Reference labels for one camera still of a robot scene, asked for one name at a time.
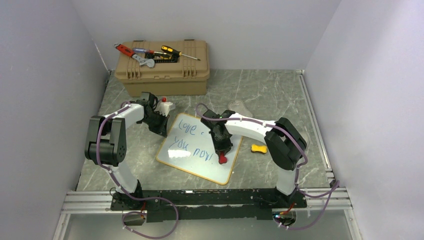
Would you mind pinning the yellow bone shaped eraser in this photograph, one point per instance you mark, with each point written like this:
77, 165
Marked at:
255, 148

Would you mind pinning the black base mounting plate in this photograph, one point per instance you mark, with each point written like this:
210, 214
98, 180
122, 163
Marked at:
164, 205

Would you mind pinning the yellow framed whiteboard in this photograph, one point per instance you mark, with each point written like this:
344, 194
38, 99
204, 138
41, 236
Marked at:
189, 148

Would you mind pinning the tan plastic toolbox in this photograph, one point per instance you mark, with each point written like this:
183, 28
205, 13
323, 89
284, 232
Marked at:
171, 75

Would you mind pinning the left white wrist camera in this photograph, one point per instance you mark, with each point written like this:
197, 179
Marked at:
164, 108

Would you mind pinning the aluminium extrusion rail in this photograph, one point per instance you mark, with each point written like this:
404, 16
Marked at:
100, 202

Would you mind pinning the red bone shaped eraser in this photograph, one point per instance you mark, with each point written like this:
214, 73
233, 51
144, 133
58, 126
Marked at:
222, 159

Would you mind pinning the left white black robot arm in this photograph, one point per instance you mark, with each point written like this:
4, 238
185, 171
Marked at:
106, 139

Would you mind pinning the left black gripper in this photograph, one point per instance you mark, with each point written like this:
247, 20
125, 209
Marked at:
161, 130

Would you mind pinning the yellow black screwdriver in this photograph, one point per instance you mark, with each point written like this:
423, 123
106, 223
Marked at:
172, 51

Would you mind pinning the blue red small screwdriver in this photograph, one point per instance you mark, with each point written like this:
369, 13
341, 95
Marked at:
148, 51

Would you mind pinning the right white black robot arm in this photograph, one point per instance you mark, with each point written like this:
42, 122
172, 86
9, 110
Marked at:
283, 141

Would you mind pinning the red handled adjustable wrench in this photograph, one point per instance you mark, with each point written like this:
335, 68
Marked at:
130, 53

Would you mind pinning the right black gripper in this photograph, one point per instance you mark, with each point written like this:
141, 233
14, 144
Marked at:
225, 147

